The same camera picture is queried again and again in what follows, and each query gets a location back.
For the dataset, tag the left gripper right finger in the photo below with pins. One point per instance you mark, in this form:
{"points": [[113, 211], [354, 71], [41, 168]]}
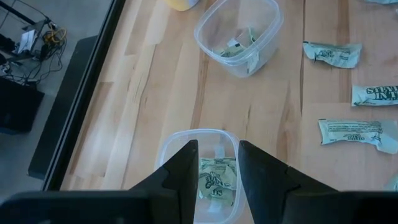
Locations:
{"points": [[280, 202]]}

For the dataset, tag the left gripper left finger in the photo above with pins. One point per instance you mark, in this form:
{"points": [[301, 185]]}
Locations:
{"points": [[168, 202]]}

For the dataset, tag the clear plastic container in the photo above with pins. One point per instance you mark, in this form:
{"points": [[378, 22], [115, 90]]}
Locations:
{"points": [[217, 146], [217, 25]]}

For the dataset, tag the black equipment case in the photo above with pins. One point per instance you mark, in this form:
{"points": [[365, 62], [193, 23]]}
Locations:
{"points": [[18, 105]]}

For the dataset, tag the black-legged workbench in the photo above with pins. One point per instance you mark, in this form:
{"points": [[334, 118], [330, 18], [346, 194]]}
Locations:
{"points": [[18, 12]]}

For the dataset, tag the black aluminium table frame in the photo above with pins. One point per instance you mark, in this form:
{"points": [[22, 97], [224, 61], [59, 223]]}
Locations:
{"points": [[86, 93]]}

